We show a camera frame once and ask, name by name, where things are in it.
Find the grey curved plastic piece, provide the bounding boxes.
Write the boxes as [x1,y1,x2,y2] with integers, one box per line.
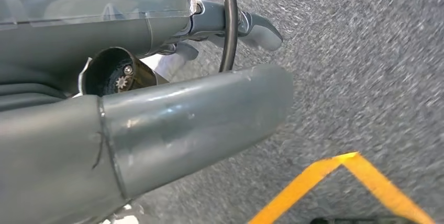
[0,64,294,224]

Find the ribbed grey left arm sleeve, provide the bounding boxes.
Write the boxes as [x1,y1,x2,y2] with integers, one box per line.
[0,73,68,112]

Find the thick black cable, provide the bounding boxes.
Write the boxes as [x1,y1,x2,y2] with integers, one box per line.
[216,0,239,73]

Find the yellow floor tape square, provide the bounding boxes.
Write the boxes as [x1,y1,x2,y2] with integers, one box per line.
[248,151,436,224]

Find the labelled metal cylinder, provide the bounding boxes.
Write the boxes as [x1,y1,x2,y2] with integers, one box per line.
[77,46,170,97]

